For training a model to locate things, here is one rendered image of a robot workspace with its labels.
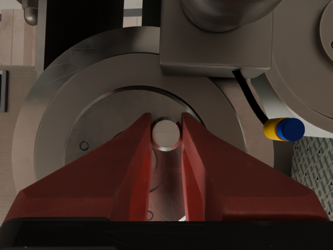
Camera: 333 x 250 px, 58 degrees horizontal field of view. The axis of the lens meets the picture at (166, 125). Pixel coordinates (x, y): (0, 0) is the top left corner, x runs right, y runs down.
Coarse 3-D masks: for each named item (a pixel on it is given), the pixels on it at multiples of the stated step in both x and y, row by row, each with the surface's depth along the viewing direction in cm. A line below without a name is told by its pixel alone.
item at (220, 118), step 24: (96, 72) 16; (120, 72) 16; (144, 72) 16; (72, 96) 16; (96, 96) 16; (192, 96) 16; (216, 96) 16; (48, 120) 16; (72, 120) 16; (216, 120) 16; (48, 144) 16; (240, 144) 16; (48, 168) 16
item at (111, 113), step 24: (120, 96) 15; (144, 96) 15; (168, 96) 15; (96, 120) 15; (120, 120) 15; (72, 144) 15; (96, 144) 15; (168, 168) 15; (168, 192) 15; (168, 216) 15
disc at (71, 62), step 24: (72, 48) 17; (96, 48) 17; (120, 48) 17; (144, 48) 17; (48, 72) 17; (72, 72) 17; (48, 96) 17; (240, 96) 17; (24, 120) 17; (240, 120) 17; (24, 144) 17; (264, 144) 17; (24, 168) 17
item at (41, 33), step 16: (48, 0) 18; (64, 0) 20; (80, 0) 23; (96, 0) 28; (112, 0) 34; (48, 16) 18; (64, 16) 20; (80, 16) 23; (96, 16) 28; (112, 16) 35; (48, 32) 18; (64, 32) 20; (80, 32) 24; (96, 32) 28; (48, 48) 18; (64, 48) 21; (48, 64) 18
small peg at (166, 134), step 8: (160, 120) 12; (168, 120) 12; (176, 120) 12; (152, 128) 12; (160, 128) 12; (168, 128) 12; (176, 128) 12; (152, 136) 12; (160, 136) 12; (168, 136) 12; (176, 136) 12; (160, 144) 12; (168, 144) 12; (176, 144) 12
